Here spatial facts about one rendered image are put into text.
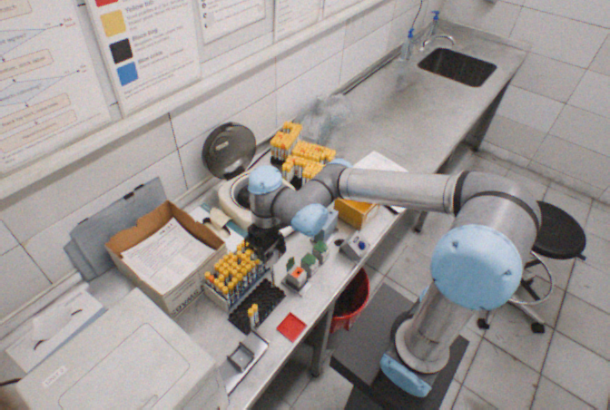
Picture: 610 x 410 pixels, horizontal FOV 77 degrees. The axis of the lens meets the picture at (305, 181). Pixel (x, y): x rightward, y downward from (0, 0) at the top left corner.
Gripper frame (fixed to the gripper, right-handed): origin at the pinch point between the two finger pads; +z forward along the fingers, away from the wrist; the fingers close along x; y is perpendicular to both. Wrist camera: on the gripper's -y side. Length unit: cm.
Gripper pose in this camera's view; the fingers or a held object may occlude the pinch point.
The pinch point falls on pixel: (272, 258)
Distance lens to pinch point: 113.6
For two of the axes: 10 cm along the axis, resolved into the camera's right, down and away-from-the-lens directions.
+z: -0.5, 7.1, 7.0
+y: -6.0, 5.4, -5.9
